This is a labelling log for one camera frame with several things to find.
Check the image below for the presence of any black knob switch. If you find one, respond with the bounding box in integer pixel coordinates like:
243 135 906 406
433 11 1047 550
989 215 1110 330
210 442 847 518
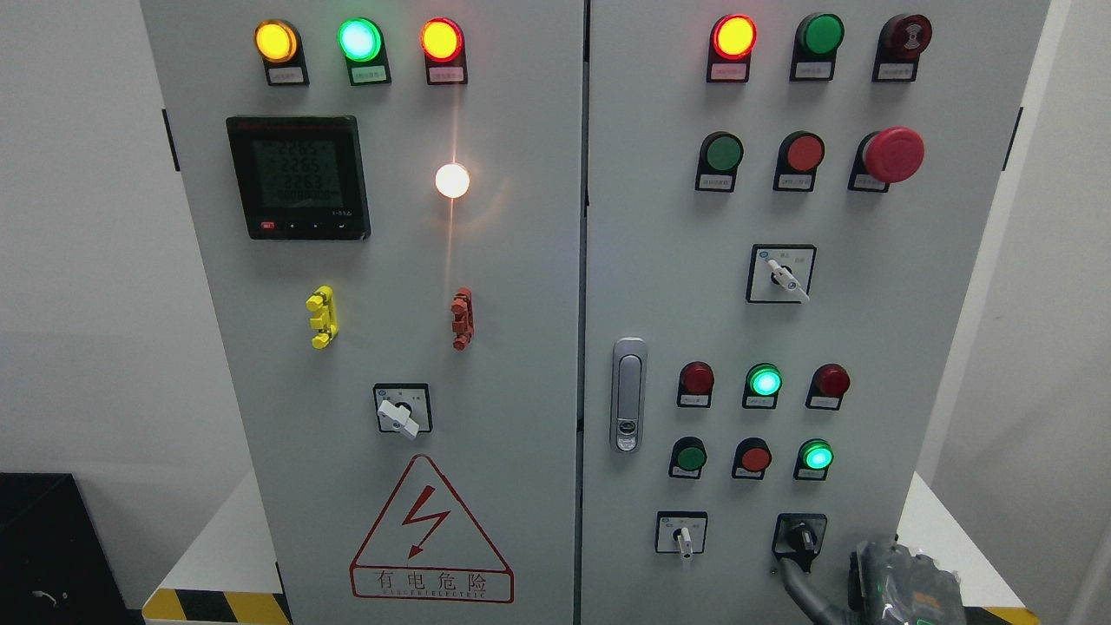
772 513 828 574

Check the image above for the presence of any grey electrical control cabinet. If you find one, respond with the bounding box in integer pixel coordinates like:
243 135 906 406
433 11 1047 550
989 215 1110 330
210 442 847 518
141 1 1050 624

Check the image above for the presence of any red terminal connector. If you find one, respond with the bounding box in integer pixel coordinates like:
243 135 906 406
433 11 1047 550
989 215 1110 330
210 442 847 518
450 288 476 351

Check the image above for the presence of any dark red indicator light left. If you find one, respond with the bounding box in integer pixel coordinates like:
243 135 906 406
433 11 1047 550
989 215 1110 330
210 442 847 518
677 361 715 409

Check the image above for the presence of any dark red indicator light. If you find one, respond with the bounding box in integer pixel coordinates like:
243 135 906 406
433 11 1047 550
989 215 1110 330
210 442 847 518
677 361 715 409
805 363 851 411

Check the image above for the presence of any white lit indicator light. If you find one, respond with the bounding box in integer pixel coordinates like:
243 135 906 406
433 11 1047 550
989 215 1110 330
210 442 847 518
434 162 470 201

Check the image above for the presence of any green push button lower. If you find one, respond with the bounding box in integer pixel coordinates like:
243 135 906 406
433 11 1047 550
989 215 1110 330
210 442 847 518
669 436 709 478

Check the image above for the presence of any green lit indicator middle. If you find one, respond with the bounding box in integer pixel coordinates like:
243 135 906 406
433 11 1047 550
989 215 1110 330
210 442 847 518
742 363 782 409

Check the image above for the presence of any green push button second row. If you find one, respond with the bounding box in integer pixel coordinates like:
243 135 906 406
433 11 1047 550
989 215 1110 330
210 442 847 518
694 131 745 193

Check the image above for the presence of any yellow terminal connector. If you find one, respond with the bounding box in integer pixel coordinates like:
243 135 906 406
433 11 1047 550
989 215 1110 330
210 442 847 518
306 285 339 351

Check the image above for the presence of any red push button lower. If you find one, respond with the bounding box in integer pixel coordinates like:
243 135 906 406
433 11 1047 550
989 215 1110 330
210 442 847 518
733 437 772 480

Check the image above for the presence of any red electric danger sticker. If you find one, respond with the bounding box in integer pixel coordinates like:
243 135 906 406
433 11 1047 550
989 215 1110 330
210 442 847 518
349 454 516 604

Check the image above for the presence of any dark red indicator light right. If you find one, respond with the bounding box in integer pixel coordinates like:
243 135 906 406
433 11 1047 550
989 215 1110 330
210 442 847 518
805 363 851 411

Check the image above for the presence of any black digital power meter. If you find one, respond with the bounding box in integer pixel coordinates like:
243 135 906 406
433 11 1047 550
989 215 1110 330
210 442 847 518
226 115 371 240

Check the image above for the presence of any red push button second row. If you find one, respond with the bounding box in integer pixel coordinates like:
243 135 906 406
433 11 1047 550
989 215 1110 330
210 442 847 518
772 131 825 193

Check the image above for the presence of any orange red indicator light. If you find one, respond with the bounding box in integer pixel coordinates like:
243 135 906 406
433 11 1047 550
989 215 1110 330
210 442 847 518
420 16 468 84

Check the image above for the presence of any green lit button lower right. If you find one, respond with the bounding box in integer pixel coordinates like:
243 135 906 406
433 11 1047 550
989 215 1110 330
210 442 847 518
793 438 834 480

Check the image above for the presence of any red lit indicator light right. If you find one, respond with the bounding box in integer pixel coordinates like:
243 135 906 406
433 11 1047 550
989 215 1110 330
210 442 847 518
705 13 758 83

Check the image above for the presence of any green lit indicator light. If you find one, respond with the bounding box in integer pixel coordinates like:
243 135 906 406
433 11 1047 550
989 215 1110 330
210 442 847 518
337 17 391 85

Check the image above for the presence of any red emergency stop button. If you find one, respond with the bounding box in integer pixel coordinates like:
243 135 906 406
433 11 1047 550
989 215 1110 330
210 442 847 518
845 127 925 193

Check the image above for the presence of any dark green push button top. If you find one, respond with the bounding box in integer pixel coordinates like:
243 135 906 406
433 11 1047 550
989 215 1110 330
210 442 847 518
790 12 845 82

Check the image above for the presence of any yellow indicator light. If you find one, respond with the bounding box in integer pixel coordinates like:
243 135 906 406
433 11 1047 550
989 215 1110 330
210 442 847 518
253 19 309 85

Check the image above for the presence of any white platform with hazard stripes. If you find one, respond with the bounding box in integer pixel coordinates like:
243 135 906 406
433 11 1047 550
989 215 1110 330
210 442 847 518
138 472 1039 624

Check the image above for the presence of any dark red buzzer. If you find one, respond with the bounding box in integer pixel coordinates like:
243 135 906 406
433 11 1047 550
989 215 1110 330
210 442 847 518
872 13 932 82

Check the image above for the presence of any black box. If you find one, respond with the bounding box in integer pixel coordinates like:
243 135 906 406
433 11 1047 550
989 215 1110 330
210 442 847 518
1 472 130 624

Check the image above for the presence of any silver door lock handle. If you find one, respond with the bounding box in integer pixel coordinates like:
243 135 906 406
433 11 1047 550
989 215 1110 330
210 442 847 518
610 337 648 452

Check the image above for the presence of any left white selector switch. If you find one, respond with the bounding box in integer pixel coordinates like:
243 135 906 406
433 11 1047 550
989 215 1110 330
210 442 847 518
373 383 433 441

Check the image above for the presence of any white selector switch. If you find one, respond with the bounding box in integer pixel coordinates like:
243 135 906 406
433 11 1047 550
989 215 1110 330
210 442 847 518
654 510 709 569
373 383 433 441
745 244 817 304

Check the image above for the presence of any upper right white selector switch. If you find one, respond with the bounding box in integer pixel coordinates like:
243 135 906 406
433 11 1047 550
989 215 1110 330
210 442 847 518
745 244 817 304

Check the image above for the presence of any lower white selector switch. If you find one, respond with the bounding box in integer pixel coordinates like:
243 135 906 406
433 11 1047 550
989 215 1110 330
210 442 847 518
654 510 709 569

